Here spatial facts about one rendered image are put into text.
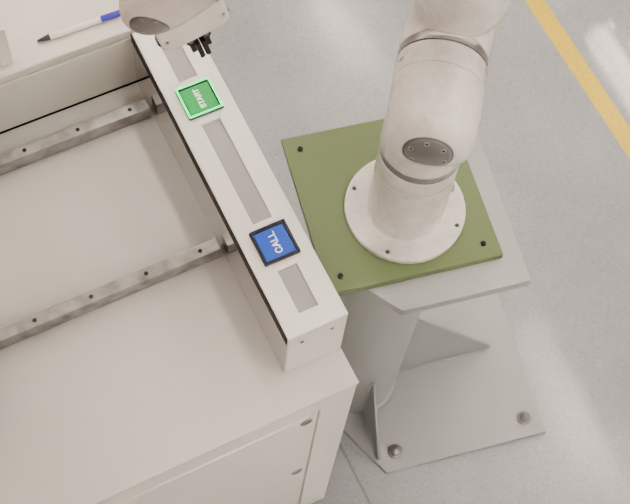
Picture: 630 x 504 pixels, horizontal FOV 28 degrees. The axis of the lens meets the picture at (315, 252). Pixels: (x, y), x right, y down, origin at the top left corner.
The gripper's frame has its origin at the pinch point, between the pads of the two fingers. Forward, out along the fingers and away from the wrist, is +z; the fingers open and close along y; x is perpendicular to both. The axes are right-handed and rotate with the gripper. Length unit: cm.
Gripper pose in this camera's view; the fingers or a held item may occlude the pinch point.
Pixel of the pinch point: (199, 40)
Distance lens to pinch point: 176.3
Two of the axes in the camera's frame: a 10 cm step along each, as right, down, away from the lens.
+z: 1.3, 3.2, 9.4
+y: 8.9, -4.6, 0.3
